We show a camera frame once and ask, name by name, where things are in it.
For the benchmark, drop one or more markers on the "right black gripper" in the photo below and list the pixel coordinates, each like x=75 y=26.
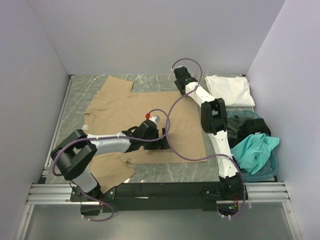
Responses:
x=189 y=76

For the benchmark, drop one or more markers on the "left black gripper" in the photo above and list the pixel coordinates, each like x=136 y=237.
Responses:
x=160 y=144

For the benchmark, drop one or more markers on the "tan t shirt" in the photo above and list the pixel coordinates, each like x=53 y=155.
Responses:
x=116 y=108

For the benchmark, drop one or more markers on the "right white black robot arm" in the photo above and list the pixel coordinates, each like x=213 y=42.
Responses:
x=214 y=121

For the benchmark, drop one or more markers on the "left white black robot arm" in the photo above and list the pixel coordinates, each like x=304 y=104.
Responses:
x=71 y=158

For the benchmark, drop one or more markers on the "folded white t shirt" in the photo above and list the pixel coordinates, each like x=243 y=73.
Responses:
x=235 y=91

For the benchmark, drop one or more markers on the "grey t shirt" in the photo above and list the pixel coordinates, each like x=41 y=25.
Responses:
x=235 y=123

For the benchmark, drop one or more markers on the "black t shirt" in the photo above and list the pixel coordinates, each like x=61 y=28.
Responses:
x=252 y=127

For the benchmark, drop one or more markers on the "black base beam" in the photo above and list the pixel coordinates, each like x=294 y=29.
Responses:
x=169 y=196

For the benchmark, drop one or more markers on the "teal t shirt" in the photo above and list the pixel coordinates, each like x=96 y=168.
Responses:
x=252 y=153

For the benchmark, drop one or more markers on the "teal plastic laundry basket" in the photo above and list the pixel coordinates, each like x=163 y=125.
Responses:
x=271 y=167

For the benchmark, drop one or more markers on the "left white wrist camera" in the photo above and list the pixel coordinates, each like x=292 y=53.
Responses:
x=154 y=118

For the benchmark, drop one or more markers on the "aluminium rail frame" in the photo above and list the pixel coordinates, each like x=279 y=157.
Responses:
x=80 y=91

